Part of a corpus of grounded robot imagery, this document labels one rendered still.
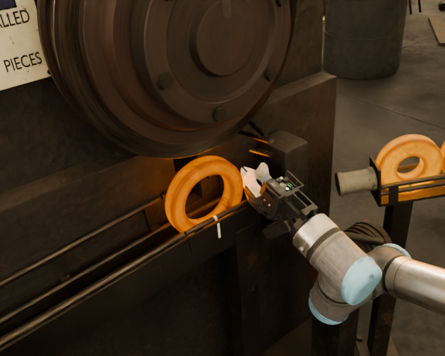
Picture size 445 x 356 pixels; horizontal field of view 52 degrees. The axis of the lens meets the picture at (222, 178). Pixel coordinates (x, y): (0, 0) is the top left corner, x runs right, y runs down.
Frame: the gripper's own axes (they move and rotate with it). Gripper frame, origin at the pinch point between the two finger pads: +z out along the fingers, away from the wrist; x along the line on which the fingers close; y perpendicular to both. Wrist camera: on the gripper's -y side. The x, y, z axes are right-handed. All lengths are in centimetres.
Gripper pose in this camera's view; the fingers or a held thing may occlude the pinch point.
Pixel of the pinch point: (245, 173)
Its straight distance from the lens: 106.2
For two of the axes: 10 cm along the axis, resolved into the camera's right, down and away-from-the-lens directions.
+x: -8.0, 3.8, -4.7
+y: 1.1, -6.8, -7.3
